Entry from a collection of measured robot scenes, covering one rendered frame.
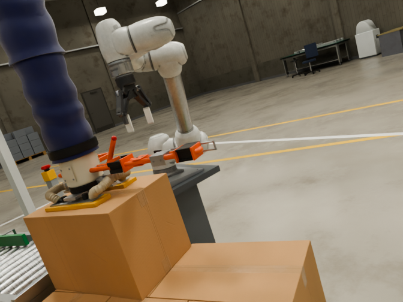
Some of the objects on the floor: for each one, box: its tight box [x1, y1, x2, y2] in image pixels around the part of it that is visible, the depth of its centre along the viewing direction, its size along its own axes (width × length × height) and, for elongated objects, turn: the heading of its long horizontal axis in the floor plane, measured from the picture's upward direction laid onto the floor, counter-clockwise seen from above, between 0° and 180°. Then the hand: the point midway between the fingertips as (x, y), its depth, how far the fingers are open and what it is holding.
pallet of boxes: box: [3, 126, 47, 165], centre depth 1501 cm, size 137×91×136 cm
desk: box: [377, 26, 403, 58], centre depth 1182 cm, size 73×142×76 cm, turn 2°
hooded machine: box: [355, 19, 381, 59], centre depth 1292 cm, size 69×59×136 cm
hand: (140, 124), depth 138 cm, fingers open, 13 cm apart
